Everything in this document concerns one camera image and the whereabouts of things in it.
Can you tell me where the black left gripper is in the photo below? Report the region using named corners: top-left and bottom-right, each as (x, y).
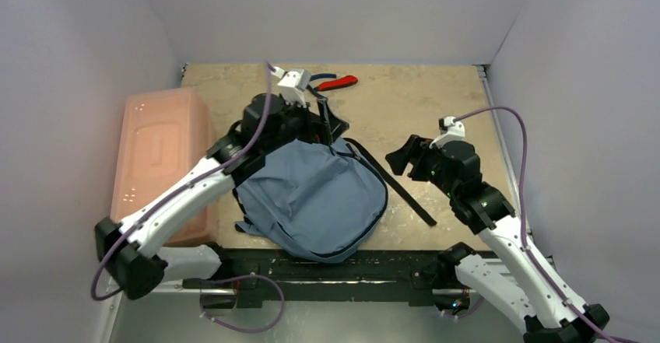
top-left (262, 93), bottom-right (347, 155)

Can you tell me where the blue student backpack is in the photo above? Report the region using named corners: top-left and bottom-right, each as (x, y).
top-left (233, 138), bottom-right (436, 264)

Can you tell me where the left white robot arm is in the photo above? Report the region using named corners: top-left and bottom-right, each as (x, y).
top-left (90, 93), bottom-right (349, 301)

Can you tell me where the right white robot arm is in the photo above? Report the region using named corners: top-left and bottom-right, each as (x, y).
top-left (385, 135), bottom-right (609, 342)

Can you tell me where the red utility knife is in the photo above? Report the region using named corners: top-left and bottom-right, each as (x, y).
top-left (315, 75), bottom-right (359, 92)

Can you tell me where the pink plastic storage bin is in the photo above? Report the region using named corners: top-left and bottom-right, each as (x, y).
top-left (110, 87), bottom-right (216, 222)

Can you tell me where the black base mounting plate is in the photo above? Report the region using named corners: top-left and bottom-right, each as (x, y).
top-left (182, 244), bottom-right (479, 315)

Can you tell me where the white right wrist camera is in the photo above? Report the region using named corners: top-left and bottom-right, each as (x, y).
top-left (430, 117), bottom-right (465, 149)

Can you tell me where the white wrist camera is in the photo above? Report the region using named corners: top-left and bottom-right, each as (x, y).
top-left (270, 66), bottom-right (311, 108)
top-left (430, 117), bottom-right (465, 149)

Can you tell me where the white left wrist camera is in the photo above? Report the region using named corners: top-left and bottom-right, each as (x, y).
top-left (270, 66), bottom-right (311, 108)

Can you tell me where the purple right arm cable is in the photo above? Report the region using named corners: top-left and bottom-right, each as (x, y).
top-left (441, 105), bottom-right (641, 343)

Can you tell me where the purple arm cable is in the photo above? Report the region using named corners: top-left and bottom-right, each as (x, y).
top-left (441, 105), bottom-right (641, 343)
top-left (90, 61), bottom-right (286, 334)

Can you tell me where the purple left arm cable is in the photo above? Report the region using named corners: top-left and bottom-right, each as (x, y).
top-left (90, 61), bottom-right (286, 334)

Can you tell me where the aluminium frame rail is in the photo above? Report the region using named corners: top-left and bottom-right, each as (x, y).
top-left (95, 257), bottom-right (576, 343)

